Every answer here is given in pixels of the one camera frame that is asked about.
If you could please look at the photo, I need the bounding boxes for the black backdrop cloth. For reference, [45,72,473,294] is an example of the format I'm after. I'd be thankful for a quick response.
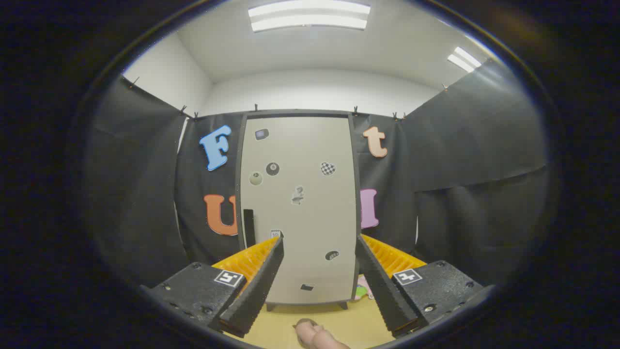
[85,58,550,291]

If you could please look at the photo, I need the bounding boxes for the pink green object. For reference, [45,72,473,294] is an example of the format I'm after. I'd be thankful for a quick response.
[355,275,374,300]

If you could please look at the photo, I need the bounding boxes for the grey shoe cabinet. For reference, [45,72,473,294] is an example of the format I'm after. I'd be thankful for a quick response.
[235,110,363,311]

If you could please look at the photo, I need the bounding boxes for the long ceiling light panel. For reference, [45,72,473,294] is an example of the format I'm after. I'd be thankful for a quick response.
[248,0,371,33]

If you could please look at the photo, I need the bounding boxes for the white shoe cabinet door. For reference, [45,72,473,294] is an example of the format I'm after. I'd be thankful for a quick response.
[241,116,358,305]

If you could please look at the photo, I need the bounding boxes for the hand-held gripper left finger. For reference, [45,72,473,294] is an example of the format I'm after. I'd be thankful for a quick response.
[140,236,285,338]

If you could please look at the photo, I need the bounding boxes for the small ceiling light panel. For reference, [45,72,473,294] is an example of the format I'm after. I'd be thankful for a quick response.
[447,47,482,73]

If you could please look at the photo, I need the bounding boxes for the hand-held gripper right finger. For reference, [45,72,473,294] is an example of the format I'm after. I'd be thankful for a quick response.
[356,234,495,338]

